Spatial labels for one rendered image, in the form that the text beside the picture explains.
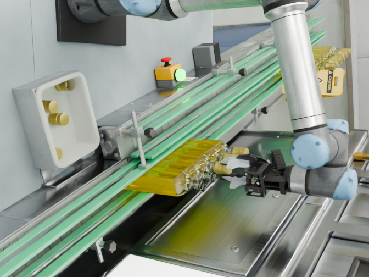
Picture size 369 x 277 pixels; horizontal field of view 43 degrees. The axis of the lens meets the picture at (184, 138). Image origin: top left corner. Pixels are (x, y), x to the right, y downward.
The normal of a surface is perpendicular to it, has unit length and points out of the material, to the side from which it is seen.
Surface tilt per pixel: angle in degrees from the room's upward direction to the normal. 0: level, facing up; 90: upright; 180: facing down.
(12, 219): 90
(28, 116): 90
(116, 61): 0
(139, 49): 0
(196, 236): 90
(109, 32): 3
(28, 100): 90
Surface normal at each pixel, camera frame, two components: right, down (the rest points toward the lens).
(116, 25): 0.83, 0.10
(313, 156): -0.56, 0.12
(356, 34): -0.51, 0.38
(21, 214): -0.16, -0.92
